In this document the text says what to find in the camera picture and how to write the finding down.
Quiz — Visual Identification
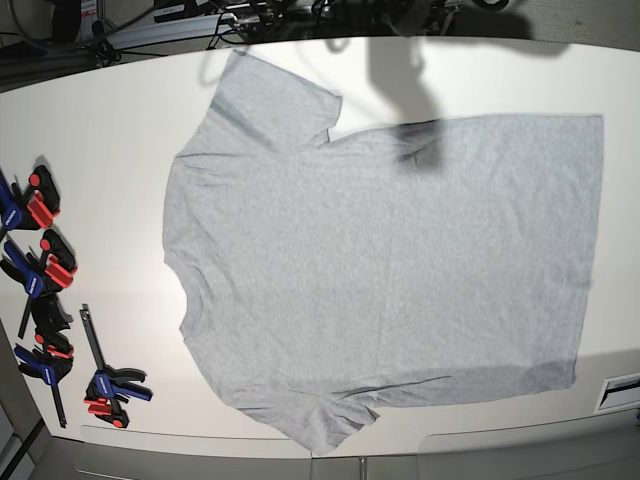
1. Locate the grey T-shirt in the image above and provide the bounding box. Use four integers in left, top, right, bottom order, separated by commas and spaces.
163, 52, 604, 455

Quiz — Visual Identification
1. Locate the loose blue red bar clamp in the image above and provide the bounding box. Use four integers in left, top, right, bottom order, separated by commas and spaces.
79, 304, 153, 429

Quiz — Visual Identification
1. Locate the top blue red bar clamp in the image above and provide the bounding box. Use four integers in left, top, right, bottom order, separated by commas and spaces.
1, 165, 60, 239

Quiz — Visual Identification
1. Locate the white label sticker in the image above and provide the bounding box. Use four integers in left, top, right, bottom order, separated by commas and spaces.
595, 373, 639, 413

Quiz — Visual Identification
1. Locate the aluminium frame rail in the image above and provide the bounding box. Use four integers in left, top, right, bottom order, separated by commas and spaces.
108, 13, 238, 50

